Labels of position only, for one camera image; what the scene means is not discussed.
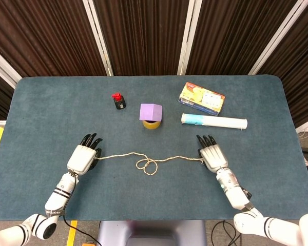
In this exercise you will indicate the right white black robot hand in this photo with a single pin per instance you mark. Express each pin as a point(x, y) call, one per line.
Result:
point(214, 157)

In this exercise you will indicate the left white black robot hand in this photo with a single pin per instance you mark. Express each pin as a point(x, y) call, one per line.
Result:
point(82, 159)

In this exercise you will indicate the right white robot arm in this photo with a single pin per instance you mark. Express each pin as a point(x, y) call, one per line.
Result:
point(236, 192)

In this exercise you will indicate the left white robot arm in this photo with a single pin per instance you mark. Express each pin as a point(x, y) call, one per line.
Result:
point(59, 194)

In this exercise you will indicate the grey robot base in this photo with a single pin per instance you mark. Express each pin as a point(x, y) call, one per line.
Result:
point(151, 233)

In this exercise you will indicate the white plastic wrap roll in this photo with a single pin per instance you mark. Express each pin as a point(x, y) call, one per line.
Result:
point(220, 121)

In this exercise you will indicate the yellow blue cardboard box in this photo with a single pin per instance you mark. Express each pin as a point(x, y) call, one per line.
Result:
point(202, 98)

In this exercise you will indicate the black ink bottle red cap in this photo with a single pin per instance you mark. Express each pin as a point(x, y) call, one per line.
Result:
point(120, 103)

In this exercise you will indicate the yellow tape roll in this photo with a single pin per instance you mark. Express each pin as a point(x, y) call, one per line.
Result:
point(151, 125)

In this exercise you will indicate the blue grey table cloth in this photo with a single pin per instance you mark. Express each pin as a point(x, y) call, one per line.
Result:
point(154, 194)

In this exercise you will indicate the purple foam cube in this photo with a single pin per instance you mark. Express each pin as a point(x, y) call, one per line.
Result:
point(150, 112)

